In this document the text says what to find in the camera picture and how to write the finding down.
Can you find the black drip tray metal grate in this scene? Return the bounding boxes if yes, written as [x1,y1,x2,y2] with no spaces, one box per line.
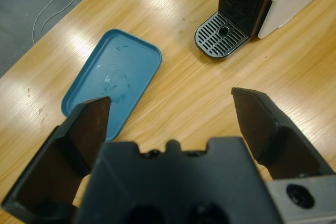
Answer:
[194,13,249,60]

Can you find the white capsule coffee machine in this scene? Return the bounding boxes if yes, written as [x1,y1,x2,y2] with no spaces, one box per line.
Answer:
[219,0,329,40]

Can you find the white floor cable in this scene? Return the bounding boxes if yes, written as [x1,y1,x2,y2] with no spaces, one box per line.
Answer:
[31,0,79,45]

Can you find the blue rectangular plastic tray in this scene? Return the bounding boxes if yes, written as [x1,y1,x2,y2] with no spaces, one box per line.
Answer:
[61,28,163,142]

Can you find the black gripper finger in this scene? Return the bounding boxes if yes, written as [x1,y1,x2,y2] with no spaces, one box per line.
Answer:
[0,96,112,224]
[230,87,336,182]

